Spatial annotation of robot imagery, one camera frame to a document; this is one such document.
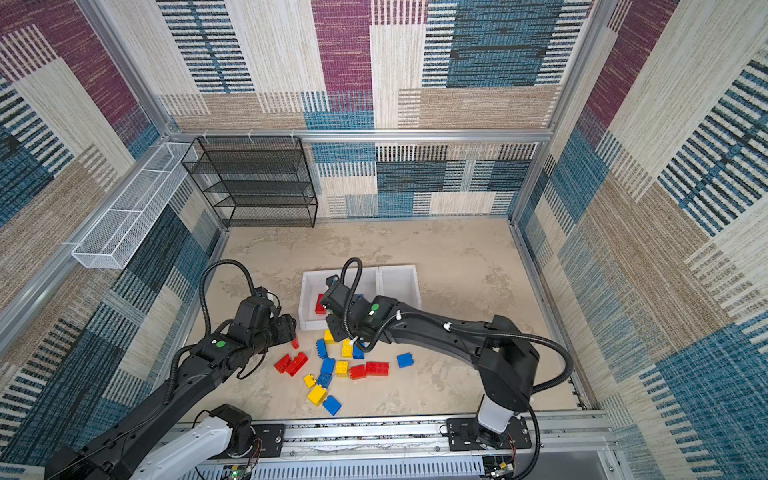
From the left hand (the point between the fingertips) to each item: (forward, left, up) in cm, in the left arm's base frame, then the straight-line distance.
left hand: (287, 319), depth 82 cm
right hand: (-2, -15, +2) cm, 15 cm away
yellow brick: (-4, -15, -10) cm, 19 cm away
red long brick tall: (+8, -6, -9) cm, 13 cm away
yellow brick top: (-2, -10, -8) cm, 13 cm away
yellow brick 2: (-11, -15, -8) cm, 20 cm away
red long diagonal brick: (-9, -2, -9) cm, 13 cm away
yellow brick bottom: (-17, -9, -10) cm, 21 cm away
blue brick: (-6, -22, +22) cm, 31 cm away
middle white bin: (+18, -23, -9) cm, 31 cm away
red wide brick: (-10, -24, -10) cm, 28 cm away
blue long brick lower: (-11, -10, -10) cm, 18 cm away
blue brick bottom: (-18, -12, -11) cm, 25 cm away
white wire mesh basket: (+12, +37, +22) cm, 45 cm away
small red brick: (-9, +2, -9) cm, 13 cm away
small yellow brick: (-13, -6, -10) cm, 17 cm away
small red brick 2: (-10, -18, -12) cm, 24 cm away
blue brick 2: (-7, -32, -11) cm, 35 cm away
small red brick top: (-2, 0, -10) cm, 11 cm away
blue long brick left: (-4, -8, -10) cm, 14 cm away
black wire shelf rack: (+51, +20, +7) cm, 55 cm away
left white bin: (+18, -3, -9) cm, 20 cm away
